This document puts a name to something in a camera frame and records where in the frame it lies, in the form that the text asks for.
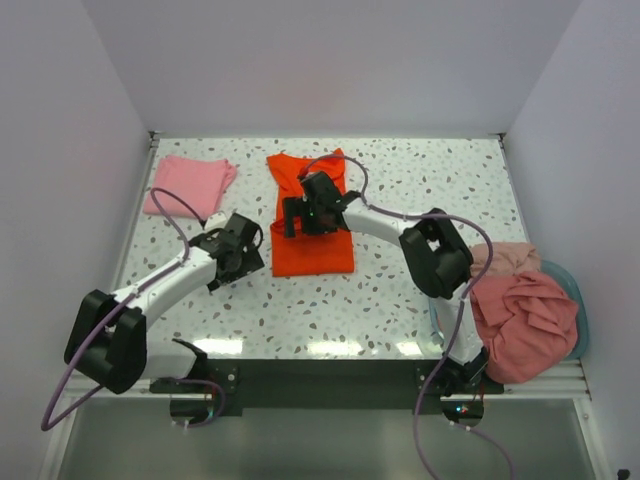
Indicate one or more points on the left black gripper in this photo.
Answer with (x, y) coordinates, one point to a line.
(239, 270)

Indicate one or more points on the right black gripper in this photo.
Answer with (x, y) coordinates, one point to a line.
(290, 216)

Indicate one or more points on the orange t shirt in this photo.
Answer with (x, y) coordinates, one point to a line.
(303, 255)

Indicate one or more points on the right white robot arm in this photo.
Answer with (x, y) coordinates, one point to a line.
(438, 260)

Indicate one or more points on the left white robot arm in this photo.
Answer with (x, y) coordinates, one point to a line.
(109, 342)

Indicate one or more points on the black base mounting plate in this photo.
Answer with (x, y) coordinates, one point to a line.
(363, 384)

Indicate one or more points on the beige pink t shirt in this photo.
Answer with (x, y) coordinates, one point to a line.
(509, 258)

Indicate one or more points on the light blue plastic basket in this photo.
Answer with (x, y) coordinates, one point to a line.
(564, 279)

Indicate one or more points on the dusty rose t shirt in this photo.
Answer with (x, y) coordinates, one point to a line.
(527, 322)

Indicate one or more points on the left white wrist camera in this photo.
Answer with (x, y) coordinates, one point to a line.
(217, 220)

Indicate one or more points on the aluminium frame rail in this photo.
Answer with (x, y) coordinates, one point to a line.
(566, 381)

